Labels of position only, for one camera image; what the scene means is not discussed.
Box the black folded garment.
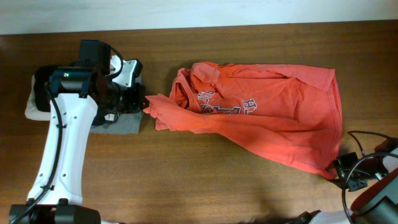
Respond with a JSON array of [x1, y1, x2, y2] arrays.
[[34, 65, 59, 112]]

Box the grey folded garment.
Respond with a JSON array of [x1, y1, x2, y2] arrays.
[[90, 85, 144, 134]]

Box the beige folded garment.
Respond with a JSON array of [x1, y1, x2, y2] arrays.
[[25, 75, 51, 121]]

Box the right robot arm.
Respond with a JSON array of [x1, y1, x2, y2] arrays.
[[288, 135, 397, 224]]

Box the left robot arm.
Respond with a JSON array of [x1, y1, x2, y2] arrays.
[[9, 40, 149, 223]]

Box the red printed t-shirt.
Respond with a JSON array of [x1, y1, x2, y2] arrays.
[[146, 62, 343, 179]]

